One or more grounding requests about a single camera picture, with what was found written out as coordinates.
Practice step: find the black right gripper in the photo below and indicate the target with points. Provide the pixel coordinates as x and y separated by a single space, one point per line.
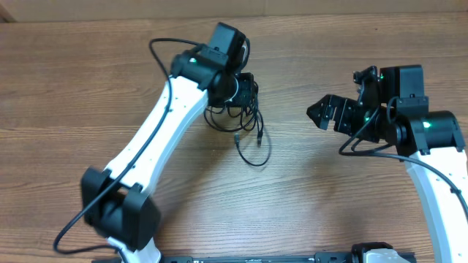
345 110

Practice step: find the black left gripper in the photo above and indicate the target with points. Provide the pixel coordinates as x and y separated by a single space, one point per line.
246 95

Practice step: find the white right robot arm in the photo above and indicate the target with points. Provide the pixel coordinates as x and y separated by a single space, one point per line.
391 119

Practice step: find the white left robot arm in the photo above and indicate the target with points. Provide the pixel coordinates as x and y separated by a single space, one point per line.
117 200

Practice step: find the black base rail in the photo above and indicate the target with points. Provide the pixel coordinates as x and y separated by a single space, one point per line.
321 257

